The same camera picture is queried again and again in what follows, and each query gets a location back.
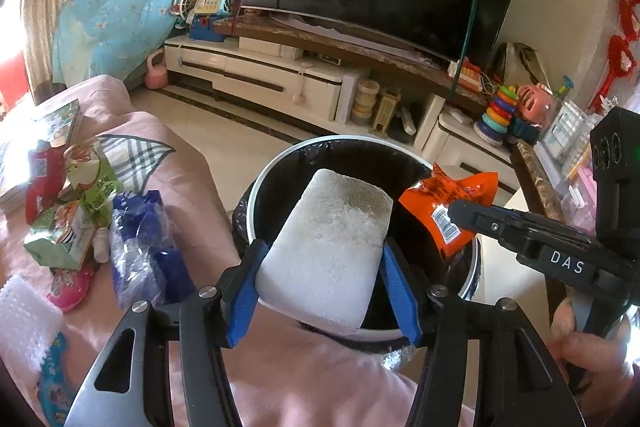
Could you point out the gold foil bag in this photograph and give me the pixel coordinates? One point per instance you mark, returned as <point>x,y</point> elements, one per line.
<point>517,62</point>

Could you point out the white foam block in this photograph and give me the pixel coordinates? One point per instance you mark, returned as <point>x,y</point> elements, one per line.
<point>325,247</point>

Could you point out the blue yellow toy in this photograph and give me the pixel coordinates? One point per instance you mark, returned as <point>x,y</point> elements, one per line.
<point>565,88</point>

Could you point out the orange snack wrapper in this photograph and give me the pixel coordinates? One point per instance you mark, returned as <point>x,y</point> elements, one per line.
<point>440,197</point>

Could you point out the white toy fan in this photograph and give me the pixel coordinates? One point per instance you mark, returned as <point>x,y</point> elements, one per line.
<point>184,2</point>

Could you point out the clear plastic organizer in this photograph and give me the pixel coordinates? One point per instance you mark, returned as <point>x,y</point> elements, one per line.
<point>567,137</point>

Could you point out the blue plastic bag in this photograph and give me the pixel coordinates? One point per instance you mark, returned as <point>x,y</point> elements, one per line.
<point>145,247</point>

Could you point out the picture book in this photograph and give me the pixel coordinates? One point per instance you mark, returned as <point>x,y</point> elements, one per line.
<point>55,117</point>

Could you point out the green white snack packet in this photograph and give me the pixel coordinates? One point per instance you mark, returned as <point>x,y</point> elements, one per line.
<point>60,237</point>

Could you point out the pink cheese stick wrapper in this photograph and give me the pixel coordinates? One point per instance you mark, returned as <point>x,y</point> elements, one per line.
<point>70,292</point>

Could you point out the pink blanket with plaid heart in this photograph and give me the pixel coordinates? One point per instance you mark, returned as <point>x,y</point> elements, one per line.
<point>190,187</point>

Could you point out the toy cash register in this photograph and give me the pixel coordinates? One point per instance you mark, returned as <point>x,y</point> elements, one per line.
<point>212,4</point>

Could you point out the blue floral cloth bundle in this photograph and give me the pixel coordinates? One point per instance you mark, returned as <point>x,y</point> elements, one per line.
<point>115,22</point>

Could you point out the stacked yellow white containers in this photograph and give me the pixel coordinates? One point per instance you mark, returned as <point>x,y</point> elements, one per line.
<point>365,102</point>

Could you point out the green drink pouch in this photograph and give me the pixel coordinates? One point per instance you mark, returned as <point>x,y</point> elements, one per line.
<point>95,182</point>

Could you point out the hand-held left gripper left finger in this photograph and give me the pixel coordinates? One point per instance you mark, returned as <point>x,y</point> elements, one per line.
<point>245,294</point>

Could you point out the black white-rimmed trash bin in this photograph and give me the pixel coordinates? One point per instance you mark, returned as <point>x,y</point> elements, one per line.
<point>295,167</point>

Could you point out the person's right hand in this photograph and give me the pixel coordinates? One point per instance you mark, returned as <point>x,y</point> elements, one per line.
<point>600,362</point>

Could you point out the red snack wrapper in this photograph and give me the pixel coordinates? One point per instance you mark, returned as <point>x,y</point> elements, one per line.
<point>42,177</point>

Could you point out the white brown-topped television stand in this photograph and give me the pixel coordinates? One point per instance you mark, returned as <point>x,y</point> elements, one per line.
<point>260,67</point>

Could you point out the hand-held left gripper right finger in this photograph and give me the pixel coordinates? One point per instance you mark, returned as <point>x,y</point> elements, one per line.
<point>400,294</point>

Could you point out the white foam mesh sleeve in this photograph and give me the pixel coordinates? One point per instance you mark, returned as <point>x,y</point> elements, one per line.
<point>25,322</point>

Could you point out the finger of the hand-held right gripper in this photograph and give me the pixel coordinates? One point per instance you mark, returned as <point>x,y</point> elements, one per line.
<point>480,219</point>

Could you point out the red hanging wall ornaments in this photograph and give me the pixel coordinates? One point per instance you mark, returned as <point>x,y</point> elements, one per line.
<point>622,52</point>

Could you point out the white box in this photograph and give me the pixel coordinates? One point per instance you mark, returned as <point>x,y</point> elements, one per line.
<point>265,47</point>

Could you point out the blue cartoon printed packet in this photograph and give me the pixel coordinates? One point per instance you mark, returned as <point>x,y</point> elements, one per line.
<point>55,382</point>

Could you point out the pink pig toy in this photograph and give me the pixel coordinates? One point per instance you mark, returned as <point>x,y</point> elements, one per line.
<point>532,102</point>

